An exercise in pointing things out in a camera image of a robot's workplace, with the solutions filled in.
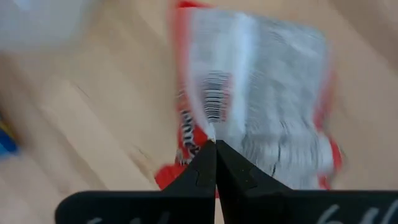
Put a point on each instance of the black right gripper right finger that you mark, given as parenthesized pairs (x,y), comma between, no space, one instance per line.
(280,208)

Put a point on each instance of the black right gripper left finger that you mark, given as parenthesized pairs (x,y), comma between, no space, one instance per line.
(155,208)

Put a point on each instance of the orange Maruchan ramen pack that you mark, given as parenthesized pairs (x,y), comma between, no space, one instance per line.
(264,93)

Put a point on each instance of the blue Maruchan ramen pack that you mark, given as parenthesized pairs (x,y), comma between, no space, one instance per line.
(6,143)

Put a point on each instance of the white plastic bin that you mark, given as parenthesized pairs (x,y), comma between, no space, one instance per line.
(37,21)

